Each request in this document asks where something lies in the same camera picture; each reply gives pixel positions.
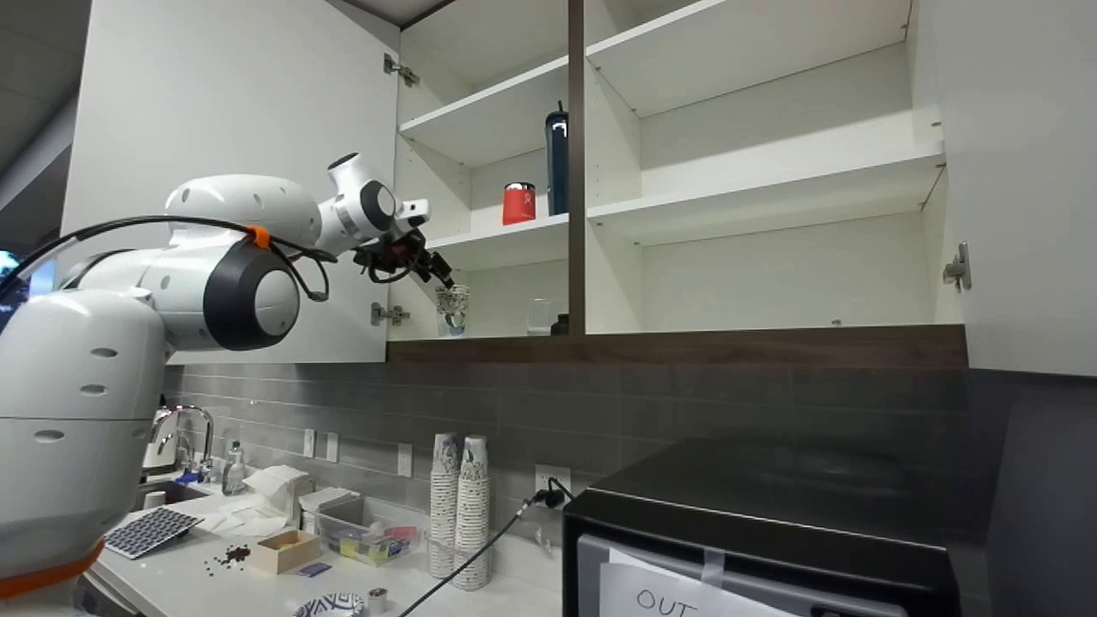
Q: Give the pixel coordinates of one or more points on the small wooden box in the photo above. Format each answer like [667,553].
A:
[283,553]

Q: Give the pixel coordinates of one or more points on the grey keyboard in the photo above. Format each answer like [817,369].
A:
[148,531]

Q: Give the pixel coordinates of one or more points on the steel electric kettle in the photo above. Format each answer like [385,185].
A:
[178,435]

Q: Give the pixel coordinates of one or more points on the red cup on shelf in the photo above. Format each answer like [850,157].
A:
[517,203]

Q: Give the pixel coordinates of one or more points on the clear cup stack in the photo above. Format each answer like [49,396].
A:
[452,311]

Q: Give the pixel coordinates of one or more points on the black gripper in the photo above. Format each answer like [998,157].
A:
[401,251]

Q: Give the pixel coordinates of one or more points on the left paper cup stack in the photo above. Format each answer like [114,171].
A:
[444,503]

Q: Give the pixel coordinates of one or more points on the black microwave oven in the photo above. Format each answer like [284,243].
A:
[726,527]

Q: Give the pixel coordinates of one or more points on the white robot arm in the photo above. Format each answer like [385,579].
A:
[84,366]

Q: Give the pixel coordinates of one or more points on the white upper cabinet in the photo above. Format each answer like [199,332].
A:
[734,167]

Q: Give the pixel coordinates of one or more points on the right paper cup stack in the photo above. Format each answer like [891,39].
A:
[475,511]

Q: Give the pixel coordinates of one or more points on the paper cup stack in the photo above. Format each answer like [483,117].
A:
[444,503]
[475,511]

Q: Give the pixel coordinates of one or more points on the clear plastic container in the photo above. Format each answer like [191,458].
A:
[365,540]

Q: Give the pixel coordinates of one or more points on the dark blue water bottle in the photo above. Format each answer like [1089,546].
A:
[557,157]

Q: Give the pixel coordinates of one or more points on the white crumpled cloth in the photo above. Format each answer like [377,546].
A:
[265,506]

